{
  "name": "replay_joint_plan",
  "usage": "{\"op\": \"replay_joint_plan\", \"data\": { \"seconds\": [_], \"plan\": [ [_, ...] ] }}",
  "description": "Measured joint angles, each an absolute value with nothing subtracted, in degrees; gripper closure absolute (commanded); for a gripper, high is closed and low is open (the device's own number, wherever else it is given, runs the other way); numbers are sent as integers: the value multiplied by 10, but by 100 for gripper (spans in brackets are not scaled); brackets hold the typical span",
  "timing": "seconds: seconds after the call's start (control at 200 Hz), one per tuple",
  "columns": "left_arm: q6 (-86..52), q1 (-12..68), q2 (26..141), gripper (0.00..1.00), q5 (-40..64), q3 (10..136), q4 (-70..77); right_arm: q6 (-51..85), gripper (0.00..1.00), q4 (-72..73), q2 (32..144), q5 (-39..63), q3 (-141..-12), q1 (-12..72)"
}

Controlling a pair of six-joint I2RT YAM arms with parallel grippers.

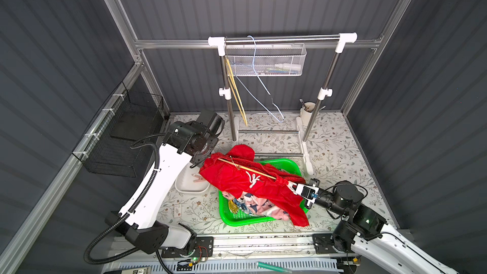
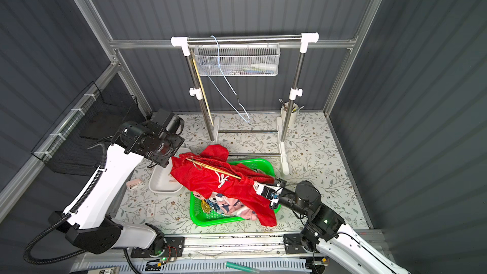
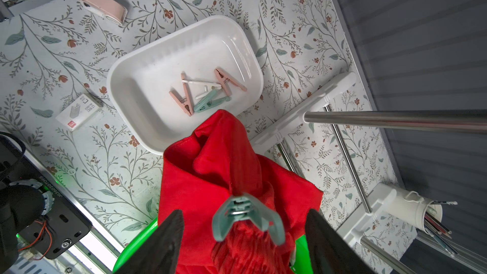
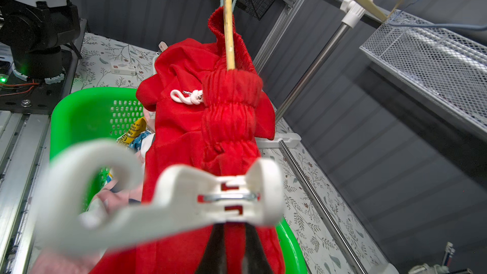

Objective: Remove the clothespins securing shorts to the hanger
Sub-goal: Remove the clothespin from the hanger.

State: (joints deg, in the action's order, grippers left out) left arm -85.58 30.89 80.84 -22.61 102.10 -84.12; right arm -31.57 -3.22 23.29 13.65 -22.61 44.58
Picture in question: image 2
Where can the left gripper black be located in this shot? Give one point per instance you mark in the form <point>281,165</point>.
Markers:
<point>174,148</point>

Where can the yellow hanger of red shorts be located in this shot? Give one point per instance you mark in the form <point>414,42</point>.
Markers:
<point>198,164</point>

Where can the pink navy patterned shorts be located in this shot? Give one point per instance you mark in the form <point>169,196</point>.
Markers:
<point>234,207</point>

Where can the red shorts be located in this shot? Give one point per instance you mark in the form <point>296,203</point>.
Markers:
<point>205,182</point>

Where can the light blue wire hanger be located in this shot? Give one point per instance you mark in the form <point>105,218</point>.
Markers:
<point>228,83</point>

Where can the blue yellow white printed shorts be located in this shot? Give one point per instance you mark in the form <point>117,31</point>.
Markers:
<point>209,205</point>

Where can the yellow hanger of printed shorts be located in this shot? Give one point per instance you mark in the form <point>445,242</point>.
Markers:
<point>202,88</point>

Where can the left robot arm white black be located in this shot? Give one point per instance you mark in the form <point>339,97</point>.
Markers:
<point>86,222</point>

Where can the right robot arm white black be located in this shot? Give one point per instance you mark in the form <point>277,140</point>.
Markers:
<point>325,231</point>

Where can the white plastic tray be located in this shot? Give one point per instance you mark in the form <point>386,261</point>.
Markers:
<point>162,182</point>

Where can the pink clothespin by tray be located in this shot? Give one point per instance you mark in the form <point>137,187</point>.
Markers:
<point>135,184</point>

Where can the steel clothes rack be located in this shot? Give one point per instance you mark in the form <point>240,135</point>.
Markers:
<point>251,90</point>

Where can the green marker pen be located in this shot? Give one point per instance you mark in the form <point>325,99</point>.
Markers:
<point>239,267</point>

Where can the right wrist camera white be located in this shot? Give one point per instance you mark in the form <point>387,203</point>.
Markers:
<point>271,193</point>

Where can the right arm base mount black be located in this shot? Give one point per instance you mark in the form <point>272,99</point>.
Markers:
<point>296,243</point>

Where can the black wire wall basket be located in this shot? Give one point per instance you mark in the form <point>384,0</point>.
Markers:
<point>69,148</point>

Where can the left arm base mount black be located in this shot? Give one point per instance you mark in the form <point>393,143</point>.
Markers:
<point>166,247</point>

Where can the white wire mesh basket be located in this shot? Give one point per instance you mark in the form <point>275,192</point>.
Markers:
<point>241,60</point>

